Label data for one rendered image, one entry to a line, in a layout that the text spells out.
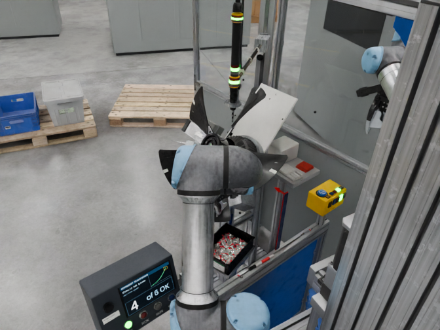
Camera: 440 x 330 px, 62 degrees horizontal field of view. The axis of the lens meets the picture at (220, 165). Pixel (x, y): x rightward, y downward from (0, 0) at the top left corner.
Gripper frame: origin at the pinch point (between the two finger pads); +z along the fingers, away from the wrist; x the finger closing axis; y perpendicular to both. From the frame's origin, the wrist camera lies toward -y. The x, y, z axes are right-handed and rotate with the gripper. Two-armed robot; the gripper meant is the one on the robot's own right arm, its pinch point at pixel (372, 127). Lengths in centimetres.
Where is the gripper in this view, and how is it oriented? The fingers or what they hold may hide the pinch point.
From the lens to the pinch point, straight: 147.0
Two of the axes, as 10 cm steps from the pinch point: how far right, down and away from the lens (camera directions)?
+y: 6.3, 4.5, -6.4
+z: -0.2, 8.3, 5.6
